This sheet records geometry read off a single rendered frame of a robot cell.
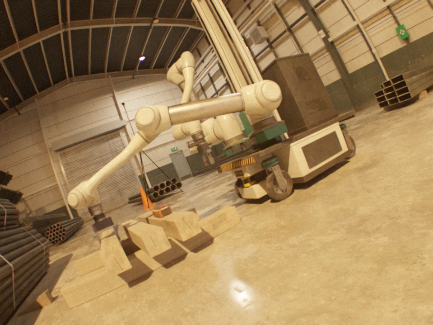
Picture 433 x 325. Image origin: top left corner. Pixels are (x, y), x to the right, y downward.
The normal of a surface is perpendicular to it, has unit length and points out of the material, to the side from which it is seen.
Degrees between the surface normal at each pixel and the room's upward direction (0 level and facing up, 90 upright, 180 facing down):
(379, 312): 0
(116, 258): 90
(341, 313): 0
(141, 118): 89
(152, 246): 90
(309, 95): 90
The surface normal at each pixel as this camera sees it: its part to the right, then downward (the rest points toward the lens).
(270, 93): 0.19, -0.06
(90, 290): 0.44, -0.18
